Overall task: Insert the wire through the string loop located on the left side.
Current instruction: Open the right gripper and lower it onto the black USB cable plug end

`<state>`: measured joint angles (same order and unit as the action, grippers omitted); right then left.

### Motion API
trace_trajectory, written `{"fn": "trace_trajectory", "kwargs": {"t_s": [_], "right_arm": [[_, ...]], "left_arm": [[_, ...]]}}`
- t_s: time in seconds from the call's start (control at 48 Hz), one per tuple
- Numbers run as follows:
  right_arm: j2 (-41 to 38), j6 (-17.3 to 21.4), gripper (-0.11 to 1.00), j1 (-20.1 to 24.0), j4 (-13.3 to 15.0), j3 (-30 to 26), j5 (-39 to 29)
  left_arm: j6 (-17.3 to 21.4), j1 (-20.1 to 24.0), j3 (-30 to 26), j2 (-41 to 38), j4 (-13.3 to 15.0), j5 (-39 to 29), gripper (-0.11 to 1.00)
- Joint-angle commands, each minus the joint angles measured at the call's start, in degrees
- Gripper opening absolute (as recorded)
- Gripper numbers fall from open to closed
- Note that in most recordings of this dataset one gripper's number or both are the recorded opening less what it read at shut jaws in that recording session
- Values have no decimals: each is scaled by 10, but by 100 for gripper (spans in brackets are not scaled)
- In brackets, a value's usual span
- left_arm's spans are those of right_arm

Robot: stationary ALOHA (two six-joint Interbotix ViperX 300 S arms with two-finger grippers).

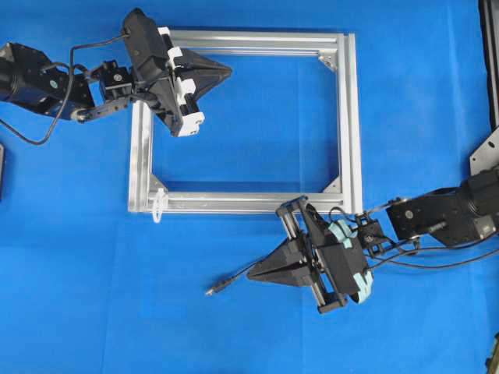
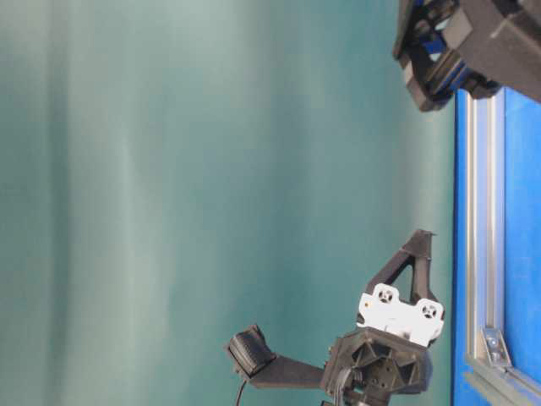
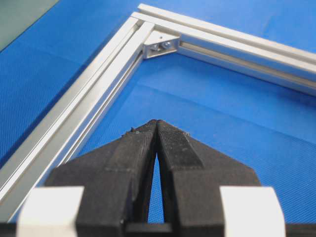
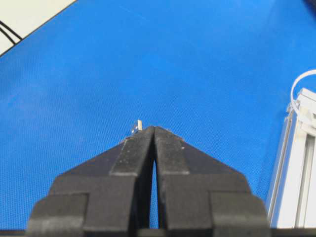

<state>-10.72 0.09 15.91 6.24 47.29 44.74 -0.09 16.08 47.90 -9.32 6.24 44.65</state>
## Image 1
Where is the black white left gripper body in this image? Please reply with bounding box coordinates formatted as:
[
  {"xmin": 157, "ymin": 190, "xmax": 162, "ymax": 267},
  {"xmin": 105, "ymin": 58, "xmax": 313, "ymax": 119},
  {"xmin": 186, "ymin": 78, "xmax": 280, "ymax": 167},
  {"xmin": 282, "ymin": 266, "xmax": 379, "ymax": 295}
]
[{"xmin": 122, "ymin": 8, "xmax": 205, "ymax": 137}]

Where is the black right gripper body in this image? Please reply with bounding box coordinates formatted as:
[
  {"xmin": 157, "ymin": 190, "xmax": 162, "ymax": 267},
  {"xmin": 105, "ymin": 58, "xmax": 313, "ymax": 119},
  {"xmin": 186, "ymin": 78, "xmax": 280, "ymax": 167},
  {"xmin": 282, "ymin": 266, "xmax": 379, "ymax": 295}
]
[{"xmin": 276, "ymin": 196, "xmax": 351, "ymax": 314}]

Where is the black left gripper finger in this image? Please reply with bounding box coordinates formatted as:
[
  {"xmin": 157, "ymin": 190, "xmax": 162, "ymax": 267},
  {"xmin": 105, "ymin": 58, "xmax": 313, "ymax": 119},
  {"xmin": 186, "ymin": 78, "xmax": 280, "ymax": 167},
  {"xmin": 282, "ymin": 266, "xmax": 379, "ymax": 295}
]
[
  {"xmin": 179, "ymin": 48, "xmax": 232, "ymax": 75},
  {"xmin": 180, "ymin": 71, "xmax": 231, "ymax": 111}
]

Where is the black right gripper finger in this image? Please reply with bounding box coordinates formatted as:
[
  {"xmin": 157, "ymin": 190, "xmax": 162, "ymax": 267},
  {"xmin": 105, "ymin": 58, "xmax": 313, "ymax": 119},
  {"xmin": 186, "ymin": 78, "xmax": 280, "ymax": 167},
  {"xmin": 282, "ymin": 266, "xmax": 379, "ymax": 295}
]
[
  {"xmin": 249, "ymin": 264, "xmax": 313, "ymax": 287},
  {"xmin": 246, "ymin": 238, "xmax": 308, "ymax": 279}
]

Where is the thin black wire with plug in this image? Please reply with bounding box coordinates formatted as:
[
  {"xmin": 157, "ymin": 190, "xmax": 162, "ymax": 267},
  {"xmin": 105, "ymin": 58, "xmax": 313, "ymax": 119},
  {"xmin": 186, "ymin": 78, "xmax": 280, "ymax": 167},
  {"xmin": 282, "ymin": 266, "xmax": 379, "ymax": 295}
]
[{"xmin": 205, "ymin": 232, "xmax": 499, "ymax": 298}]

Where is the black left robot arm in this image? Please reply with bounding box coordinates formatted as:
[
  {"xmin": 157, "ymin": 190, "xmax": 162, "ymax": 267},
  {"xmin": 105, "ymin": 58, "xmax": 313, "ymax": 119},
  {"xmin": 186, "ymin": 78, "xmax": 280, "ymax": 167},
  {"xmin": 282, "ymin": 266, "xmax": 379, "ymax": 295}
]
[{"xmin": 1, "ymin": 9, "xmax": 232, "ymax": 137}]

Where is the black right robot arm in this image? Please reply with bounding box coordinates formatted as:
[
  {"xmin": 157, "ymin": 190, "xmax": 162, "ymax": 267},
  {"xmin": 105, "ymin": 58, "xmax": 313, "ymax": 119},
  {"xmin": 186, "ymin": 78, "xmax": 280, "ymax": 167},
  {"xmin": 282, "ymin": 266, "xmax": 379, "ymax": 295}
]
[{"xmin": 247, "ymin": 167, "xmax": 498, "ymax": 313}]

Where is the white zip tie loop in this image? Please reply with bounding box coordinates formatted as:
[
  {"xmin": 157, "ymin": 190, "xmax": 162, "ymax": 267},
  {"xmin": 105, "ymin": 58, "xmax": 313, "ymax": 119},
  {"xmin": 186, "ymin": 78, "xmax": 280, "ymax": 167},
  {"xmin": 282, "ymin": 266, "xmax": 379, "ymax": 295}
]
[{"xmin": 151, "ymin": 188, "xmax": 168, "ymax": 224}]

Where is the black box at left edge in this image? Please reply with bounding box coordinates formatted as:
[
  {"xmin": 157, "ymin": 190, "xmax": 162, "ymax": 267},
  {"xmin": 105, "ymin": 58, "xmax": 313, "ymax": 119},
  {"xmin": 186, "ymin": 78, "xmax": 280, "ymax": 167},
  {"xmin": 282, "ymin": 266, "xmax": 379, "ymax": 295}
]
[{"xmin": 0, "ymin": 144, "xmax": 5, "ymax": 200}]

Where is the dark object bottom right corner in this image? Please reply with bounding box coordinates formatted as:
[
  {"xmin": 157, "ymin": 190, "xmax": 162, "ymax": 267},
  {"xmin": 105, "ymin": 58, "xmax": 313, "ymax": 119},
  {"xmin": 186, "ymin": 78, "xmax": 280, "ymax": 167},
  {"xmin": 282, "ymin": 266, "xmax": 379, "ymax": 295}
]
[{"xmin": 485, "ymin": 333, "xmax": 499, "ymax": 374}]

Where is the black wrist camera with tape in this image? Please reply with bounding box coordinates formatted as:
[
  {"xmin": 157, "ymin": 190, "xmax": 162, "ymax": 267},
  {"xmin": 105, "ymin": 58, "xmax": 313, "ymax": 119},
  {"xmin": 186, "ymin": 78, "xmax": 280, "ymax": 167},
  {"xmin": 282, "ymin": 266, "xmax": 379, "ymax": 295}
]
[{"xmin": 319, "ymin": 220, "xmax": 373, "ymax": 304}]

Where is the aluminium extrusion rectangular frame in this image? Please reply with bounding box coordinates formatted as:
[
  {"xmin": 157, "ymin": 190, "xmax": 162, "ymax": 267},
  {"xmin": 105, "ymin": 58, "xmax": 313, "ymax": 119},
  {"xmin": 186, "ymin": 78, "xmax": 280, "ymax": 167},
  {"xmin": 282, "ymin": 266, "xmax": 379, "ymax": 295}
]
[{"xmin": 128, "ymin": 27, "xmax": 363, "ymax": 214}]

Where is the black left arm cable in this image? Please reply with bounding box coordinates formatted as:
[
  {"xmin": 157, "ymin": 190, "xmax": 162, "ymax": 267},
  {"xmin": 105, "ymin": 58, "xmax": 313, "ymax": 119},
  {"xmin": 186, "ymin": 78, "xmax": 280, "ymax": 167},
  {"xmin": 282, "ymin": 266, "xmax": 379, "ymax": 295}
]
[{"xmin": 0, "ymin": 34, "xmax": 132, "ymax": 146}]

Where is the black stand frame right edge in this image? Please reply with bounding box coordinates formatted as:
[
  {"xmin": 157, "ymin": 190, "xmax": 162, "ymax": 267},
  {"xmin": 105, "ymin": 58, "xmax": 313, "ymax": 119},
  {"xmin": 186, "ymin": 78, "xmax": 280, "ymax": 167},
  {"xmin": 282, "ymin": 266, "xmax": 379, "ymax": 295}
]
[{"xmin": 478, "ymin": 0, "xmax": 498, "ymax": 131}]

